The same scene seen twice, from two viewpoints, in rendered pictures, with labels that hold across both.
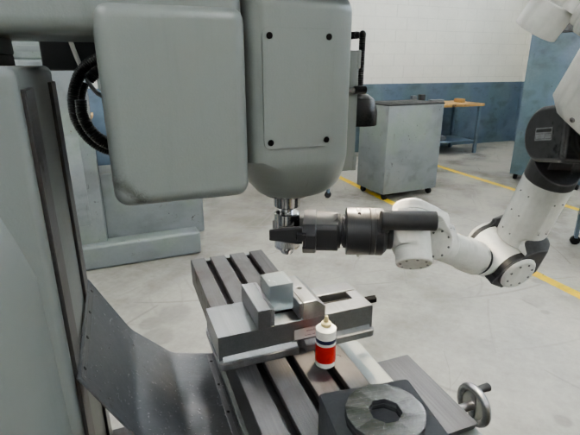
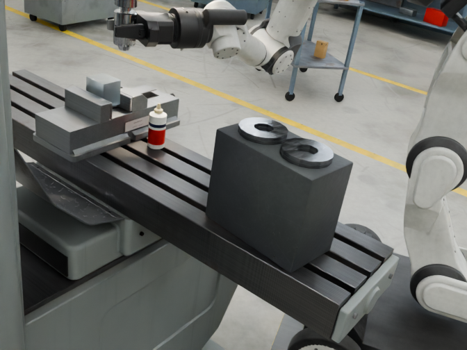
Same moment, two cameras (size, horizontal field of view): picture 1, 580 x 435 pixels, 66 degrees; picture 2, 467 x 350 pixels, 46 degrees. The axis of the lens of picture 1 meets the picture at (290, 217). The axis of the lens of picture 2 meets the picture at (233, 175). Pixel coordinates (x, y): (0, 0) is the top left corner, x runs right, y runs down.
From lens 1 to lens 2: 0.55 m
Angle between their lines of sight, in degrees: 34
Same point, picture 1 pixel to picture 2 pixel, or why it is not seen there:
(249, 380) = (103, 164)
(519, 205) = (285, 8)
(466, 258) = (254, 51)
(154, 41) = not seen: outside the picture
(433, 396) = not seen: hidden behind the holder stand
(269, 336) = (108, 128)
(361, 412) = (251, 130)
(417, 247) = (231, 38)
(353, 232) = (185, 28)
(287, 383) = (136, 161)
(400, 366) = not seen: hidden behind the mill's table
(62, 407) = (10, 175)
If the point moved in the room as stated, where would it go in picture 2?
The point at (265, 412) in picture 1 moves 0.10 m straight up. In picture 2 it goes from (133, 180) to (135, 137)
